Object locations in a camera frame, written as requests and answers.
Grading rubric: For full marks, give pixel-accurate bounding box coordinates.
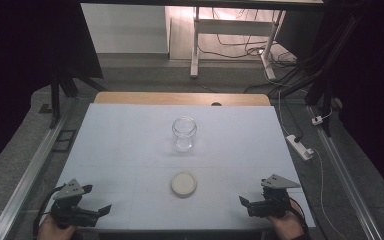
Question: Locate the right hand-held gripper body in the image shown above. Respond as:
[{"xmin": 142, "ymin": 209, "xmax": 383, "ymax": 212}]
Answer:
[{"xmin": 247, "ymin": 173, "xmax": 302, "ymax": 219}]

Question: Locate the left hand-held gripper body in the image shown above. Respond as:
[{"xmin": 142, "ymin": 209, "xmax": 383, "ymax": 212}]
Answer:
[{"xmin": 49, "ymin": 178, "xmax": 100, "ymax": 230}]

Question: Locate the cream round jar lid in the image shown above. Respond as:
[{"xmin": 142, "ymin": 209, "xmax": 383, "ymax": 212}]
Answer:
[{"xmin": 170, "ymin": 171, "xmax": 198, "ymax": 199}]

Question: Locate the clear glass jar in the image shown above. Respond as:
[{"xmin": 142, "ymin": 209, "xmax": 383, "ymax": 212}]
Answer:
[{"xmin": 171, "ymin": 115, "xmax": 198, "ymax": 154}]

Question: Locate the person's right hand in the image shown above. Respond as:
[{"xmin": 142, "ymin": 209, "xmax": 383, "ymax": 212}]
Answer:
[{"xmin": 267, "ymin": 199, "xmax": 305, "ymax": 240}]

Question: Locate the person's left hand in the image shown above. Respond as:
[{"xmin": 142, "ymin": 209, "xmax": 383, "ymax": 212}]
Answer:
[{"xmin": 36, "ymin": 213, "xmax": 78, "ymax": 240}]

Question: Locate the white power strip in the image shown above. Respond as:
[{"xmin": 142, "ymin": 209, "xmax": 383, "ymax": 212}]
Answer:
[{"xmin": 285, "ymin": 134, "xmax": 315, "ymax": 162}]

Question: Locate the white table cover board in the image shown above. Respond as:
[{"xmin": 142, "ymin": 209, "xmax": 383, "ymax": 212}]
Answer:
[{"xmin": 44, "ymin": 102, "xmax": 316, "ymax": 232}]

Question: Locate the black metal stand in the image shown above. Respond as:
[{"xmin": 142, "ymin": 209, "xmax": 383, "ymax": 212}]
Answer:
[
  {"xmin": 48, "ymin": 63, "xmax": 108, "ymax": 130},
  {"xmin": 304, "ymin": 16, "xmax": 361, "ymax": 138}
]

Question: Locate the black curtain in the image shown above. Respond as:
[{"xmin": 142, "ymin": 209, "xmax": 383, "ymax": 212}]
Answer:
[
  {"xmin": 0, "ymin": 0, "xmax": 104, "ymax": 178},
  {"xmin": 313, "ymin": 0, "xmax": 384, "ymax": 208}
]

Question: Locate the light wooden panel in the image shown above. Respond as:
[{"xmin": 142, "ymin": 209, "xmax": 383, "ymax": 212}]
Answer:
[{"xmin": 164, "ymin": 5, "xmax": 198, "ymax": 61}]

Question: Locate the dark overhead beam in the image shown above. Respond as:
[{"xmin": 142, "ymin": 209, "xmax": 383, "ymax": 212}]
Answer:
[{"xmin": 79, "ymin": 0, "xmax": 328, "ymax": 10}]

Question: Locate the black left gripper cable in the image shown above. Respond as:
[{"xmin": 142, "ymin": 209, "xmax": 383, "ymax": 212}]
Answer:
[{"xmin": 32, "ymin": 186, "xmax": 64, "ymax": 238}]

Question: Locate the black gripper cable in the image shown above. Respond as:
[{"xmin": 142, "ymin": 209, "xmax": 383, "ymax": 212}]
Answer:
[
  {"xmin": 289, "ymin": 197, "xmax": 310, "ymax": 233},
  {"xmin": 32, "ymin": 186, "xmax": 64, "ymax": 238}
]

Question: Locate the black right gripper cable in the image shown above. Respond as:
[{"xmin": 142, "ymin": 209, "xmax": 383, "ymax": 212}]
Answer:
[{"xmin": 289, "ymin": 197, "xmax": 310, "ymax": 233}]

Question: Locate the aluminium floor rail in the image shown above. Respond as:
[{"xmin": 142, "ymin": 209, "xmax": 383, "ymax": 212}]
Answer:
[
  {"xmin": 0, "ymin": 96, "xmax": 78, "ymax": 240},
  {"xmin": 306, "ymin": 104, "xmax": 384, "ymax": 240}
]

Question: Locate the long white cable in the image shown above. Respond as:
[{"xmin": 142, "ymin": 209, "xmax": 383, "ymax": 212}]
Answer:
[{"xmin": 309, "ymin": 148, "xmax": 343, "ymax": 240}]

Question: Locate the white power strip cable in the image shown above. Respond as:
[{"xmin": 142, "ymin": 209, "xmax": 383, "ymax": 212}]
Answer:
[{"xmin": 277, "ymin": 89, "xmax": 291, "ymax": 137}]

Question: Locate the thick black cable bundle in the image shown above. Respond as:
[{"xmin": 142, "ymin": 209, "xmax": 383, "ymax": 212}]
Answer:
[{"xmin": 244, "ymin": 13, "xmax": 361, "ymax": 98}]

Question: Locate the white desk frame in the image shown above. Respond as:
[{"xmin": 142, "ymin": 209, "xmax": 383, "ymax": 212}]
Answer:
[{"xmin": 189, "ymin": 6, "xmax": 286, "ymax": 81}]

